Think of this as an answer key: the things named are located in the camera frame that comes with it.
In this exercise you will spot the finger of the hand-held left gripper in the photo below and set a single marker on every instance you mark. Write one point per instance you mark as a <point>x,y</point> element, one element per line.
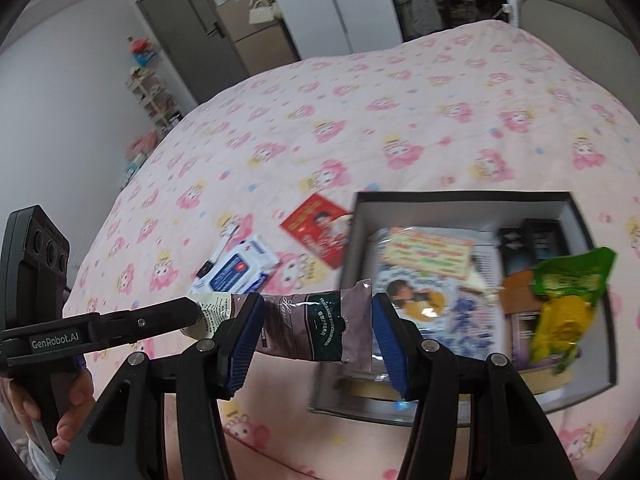
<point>150,316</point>

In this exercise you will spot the grey door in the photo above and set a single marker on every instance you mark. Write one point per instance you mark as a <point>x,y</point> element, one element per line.
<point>185,35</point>

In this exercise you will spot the beige bed headboard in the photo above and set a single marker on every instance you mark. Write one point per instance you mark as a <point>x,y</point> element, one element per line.
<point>565,15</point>

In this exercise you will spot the white black pen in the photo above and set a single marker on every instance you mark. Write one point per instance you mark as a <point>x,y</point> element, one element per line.
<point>227,242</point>

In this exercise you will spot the grey cardboard box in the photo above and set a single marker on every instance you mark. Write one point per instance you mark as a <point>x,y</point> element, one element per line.
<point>475,210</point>

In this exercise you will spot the purple small box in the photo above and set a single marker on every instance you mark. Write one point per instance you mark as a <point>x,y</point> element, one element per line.
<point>524,335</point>

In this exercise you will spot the white handbag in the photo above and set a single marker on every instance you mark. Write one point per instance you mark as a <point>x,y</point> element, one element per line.
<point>261,12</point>

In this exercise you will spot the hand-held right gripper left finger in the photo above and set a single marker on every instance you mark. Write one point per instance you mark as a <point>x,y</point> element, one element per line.
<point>244,347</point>

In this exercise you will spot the blue white wet wipes pack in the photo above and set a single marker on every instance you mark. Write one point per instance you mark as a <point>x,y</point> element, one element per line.
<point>240,265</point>

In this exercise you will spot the beige refrigerator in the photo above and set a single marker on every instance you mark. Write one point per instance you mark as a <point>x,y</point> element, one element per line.
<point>260,45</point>

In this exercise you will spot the pink printed blanket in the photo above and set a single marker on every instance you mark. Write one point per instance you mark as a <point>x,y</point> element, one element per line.
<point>400,120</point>

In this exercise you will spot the brown small box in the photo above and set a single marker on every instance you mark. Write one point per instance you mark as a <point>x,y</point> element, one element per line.
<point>520,292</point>

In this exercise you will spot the white wardrobe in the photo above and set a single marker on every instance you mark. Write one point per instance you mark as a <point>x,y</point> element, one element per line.
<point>340,5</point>

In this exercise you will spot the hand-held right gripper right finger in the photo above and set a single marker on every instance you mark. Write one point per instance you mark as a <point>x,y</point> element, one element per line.
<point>392,355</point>

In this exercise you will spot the pink toy pile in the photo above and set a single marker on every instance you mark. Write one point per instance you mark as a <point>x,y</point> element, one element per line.
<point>137,157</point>

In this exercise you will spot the white shelf rack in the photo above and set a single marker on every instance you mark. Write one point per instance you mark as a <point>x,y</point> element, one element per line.
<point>150,90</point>

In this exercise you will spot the cartoon magazine packet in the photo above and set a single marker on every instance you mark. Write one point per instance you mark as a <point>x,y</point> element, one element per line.
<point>440,290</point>

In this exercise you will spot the green yellow snack bag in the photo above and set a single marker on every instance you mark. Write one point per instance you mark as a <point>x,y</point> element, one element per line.
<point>565,305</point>

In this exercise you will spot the black small box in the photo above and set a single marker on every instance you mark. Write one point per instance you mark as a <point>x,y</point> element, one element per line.
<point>545,237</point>
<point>512,250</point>

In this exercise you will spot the red booklet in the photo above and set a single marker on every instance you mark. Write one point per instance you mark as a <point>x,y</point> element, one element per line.
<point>317,227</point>

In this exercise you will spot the person's left hand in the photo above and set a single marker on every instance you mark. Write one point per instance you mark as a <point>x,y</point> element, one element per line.
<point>75,410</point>

